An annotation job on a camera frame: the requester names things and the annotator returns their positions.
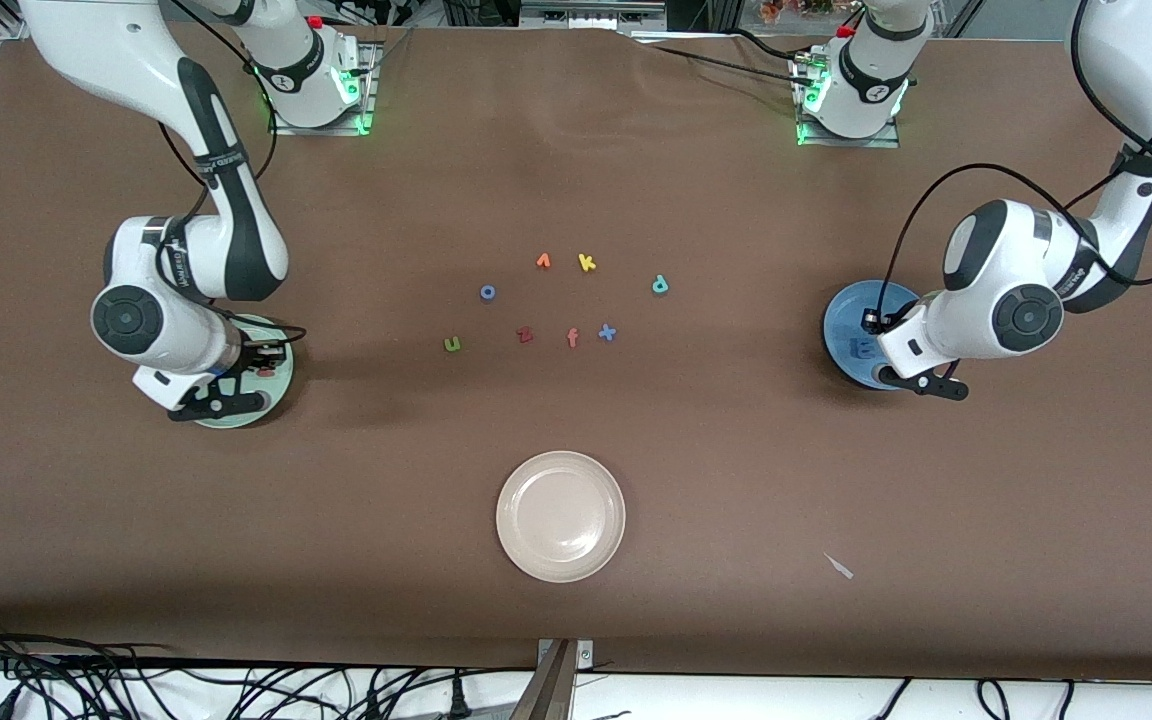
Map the grey metal stand post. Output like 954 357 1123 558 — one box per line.
511 640 577 720

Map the colourful flower decoration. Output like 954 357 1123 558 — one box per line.
758 0 837 26

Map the small metal bracket plate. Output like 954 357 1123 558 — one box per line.
538 638 594 669

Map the light green plate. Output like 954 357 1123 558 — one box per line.
191 314 295 430

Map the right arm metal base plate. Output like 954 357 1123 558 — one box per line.
268 40 382 136

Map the beige plate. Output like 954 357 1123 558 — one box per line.
496 451 627 584

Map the grey power strip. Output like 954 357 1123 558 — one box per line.
521 0 667 31

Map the black table cable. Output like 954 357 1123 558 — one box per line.
636 40 807 86

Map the blue plate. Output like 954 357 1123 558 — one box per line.
823 280 927 391

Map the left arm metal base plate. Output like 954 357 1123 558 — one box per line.
796 60 902 149

